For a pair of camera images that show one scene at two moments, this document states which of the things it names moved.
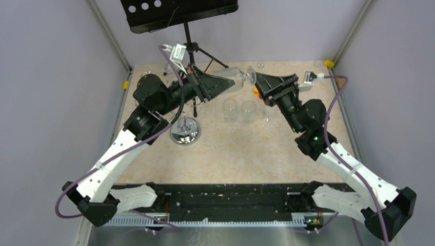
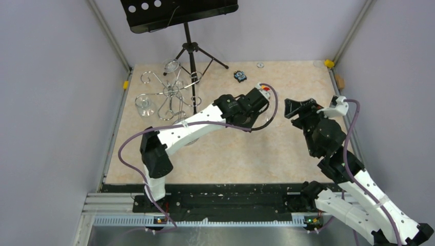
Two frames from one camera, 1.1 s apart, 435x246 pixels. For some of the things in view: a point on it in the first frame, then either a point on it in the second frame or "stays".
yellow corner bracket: x=329 y=63 stays
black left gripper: x=212 y=86 -> x=250 y=124
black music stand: x=143 y=16 stays
